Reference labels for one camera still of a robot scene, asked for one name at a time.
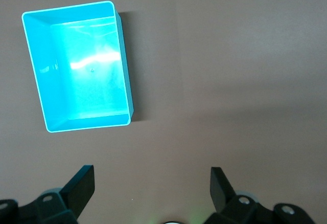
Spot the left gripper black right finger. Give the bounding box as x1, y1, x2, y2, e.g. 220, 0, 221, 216
204, 167, 314, 224

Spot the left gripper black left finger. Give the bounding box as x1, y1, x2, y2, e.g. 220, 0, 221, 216
0, 165, 96, 224

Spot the brown table mat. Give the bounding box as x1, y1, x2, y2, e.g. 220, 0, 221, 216
0, 0, 327, 224

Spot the teal plastic storage bin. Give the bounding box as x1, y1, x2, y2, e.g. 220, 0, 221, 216
21, 1, 135, 133

